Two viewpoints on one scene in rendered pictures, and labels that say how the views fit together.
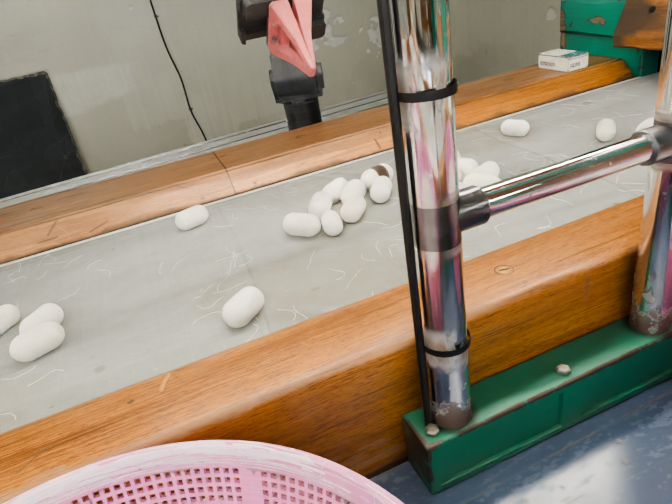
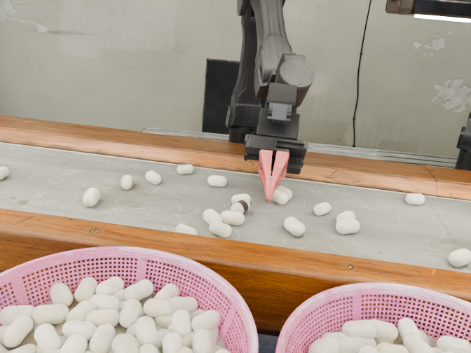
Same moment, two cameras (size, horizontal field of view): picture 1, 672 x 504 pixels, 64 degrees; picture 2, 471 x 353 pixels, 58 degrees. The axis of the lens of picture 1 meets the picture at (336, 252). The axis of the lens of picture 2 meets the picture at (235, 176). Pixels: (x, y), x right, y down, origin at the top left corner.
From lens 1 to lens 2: 0.31 m
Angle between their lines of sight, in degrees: 22
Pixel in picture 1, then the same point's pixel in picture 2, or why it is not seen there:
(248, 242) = (451, 226)
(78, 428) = (396, 271)
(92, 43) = (314, 57)
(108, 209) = (364, 175)
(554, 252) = not seen: outside the picture
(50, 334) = (356, 226)
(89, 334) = (368, 234)
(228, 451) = not seen: outside the picture
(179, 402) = (444, 282)
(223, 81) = (385, 108)
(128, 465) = (429, 294)
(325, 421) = not seen: outside the picture
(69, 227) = (342, 176)
